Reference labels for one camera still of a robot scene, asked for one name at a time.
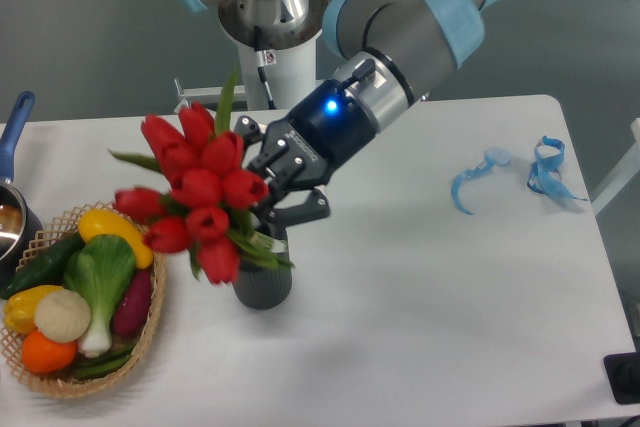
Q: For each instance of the dark green cucumber toy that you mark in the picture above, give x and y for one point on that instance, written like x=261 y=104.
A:
x=47 y=268

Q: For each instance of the orange fruit toy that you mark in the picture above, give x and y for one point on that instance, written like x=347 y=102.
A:
x=40 y=355

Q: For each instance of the red tulip bouquet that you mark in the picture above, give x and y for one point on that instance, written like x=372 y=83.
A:
x=206 y=209

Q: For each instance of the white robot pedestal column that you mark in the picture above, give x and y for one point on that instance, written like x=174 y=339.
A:
x=292 y=63

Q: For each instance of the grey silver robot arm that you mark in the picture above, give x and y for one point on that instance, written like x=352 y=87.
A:
x=342 y=71

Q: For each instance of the blue curved tape strip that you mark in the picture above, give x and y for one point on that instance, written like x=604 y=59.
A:
x=492 y=157

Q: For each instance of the white frame at right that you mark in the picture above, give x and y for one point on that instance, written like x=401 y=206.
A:
x=625 y=170

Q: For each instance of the green bean pods toy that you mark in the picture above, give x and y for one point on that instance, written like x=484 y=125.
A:
x=103 y=365

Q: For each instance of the purple sweet potato toy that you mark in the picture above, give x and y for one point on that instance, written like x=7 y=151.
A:
x=131 y=314

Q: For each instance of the black device at edge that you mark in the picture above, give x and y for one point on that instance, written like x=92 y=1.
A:
x=623 y=375

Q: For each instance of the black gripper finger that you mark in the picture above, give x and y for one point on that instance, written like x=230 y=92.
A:
x=275 y=221
x=235 y=127

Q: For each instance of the blue handled steel pot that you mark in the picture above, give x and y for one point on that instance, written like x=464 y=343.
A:
x=18 y=222

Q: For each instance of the cream garlic bun toy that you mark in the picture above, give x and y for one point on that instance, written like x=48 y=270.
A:
x=62 y=316

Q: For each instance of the dark grey ribbed vase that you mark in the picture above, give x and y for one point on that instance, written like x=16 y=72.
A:
x=260 y=287

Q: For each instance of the green bok choy toy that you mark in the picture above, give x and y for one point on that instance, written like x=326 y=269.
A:
x=100 y=273

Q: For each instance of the blue crumpled tape strip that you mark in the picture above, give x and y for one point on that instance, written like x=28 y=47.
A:
x=544 y=174

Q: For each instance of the white metal base frame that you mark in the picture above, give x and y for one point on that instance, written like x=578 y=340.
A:
x=210 y=94

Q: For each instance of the yellow bell pepper toy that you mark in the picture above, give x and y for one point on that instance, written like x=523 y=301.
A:
x=19 y=310

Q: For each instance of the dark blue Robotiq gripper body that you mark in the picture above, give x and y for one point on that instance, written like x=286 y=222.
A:
x=304 y=148

